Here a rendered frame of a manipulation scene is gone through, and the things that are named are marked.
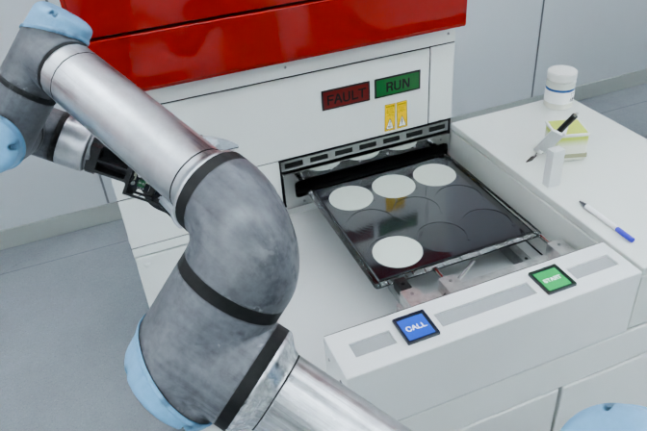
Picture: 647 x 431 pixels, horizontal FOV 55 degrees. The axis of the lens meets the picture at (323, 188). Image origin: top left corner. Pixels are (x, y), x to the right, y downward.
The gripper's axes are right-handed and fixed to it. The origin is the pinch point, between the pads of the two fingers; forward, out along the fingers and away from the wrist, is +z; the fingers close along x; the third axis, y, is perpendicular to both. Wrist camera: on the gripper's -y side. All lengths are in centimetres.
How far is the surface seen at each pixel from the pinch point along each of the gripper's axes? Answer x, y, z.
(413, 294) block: -8.2, -4.4, 38.9
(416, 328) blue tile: -8.3, 10.0, 35.0
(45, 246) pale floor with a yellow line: -106, -186, -51
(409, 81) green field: 26, -47, 35
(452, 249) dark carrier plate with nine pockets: -1, -16, 48
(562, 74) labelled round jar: 42, -50, 71
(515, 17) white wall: 77, -230, 130
